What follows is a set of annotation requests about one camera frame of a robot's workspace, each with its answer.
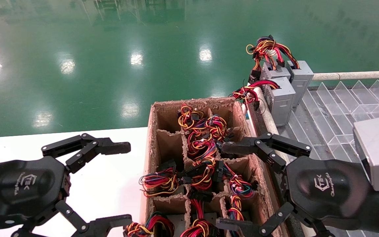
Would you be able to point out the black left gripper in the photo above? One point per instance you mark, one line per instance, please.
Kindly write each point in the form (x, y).
(21, 187)

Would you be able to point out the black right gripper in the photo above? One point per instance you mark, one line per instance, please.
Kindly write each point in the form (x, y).
(327, 187)

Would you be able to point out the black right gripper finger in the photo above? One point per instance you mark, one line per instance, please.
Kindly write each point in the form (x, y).
(239, 228)

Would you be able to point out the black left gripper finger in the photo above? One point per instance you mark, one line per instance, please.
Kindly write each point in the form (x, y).
(110, 148)

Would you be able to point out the brown cardboard divider box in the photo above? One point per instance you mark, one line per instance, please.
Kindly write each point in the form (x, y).
(166, 118)

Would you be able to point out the clear acrylic divider tray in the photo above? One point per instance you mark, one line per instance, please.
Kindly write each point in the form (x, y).
(334, 108)

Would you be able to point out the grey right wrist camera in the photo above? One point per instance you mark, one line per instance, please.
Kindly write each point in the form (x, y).
(378, 151)

